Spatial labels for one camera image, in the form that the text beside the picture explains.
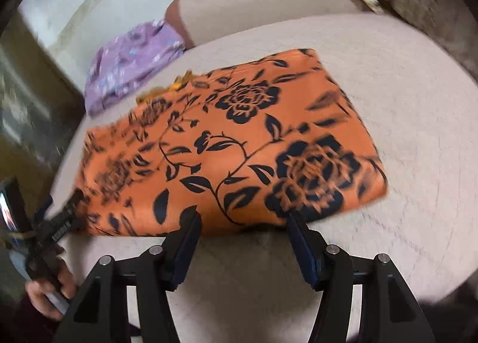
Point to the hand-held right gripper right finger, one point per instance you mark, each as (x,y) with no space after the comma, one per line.
(302,253)

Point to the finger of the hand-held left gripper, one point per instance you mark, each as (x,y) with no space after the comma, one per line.
(67,216)

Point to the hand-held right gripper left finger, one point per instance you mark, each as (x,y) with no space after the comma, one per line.
(185,249)

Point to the orange black floral shirt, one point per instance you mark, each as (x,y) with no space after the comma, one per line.
(231,148)

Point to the person's left hand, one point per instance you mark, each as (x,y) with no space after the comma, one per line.
(48,302)

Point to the purple floral cloth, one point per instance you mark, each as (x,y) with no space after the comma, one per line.
(127,63)

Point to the striped brown cushion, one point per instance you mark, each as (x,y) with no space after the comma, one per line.
(433,10)

